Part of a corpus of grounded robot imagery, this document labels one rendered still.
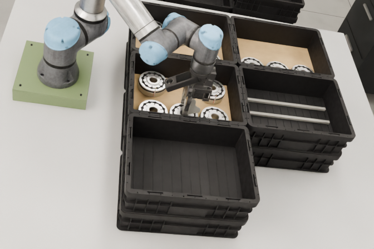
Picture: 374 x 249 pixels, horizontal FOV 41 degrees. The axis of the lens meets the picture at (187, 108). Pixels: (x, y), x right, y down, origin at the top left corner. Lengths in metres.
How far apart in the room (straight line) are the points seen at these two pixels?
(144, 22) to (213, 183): 0.55
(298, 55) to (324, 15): 1.97
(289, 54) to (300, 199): 0.66
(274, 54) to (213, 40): 0.69
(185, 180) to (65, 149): 0.44
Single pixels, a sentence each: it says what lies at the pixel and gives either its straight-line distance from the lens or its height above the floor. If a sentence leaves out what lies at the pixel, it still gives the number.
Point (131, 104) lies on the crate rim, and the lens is 1.63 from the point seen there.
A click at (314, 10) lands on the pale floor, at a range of 4.19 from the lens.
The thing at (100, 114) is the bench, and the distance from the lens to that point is 1.89.
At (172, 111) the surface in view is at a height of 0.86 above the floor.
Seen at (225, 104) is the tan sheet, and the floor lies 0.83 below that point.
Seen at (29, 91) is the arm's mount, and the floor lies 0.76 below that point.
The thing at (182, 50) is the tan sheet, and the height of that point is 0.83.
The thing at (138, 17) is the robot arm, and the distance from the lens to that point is 1.49.
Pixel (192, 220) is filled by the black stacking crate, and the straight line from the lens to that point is 1.56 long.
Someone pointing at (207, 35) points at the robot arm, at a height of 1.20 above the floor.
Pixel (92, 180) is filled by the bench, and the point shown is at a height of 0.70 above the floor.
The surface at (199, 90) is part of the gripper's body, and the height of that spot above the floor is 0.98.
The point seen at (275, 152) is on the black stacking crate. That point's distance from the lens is 1.82.
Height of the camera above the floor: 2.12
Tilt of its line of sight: 46 degrees down
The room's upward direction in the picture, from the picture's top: 19 degrees clockwise
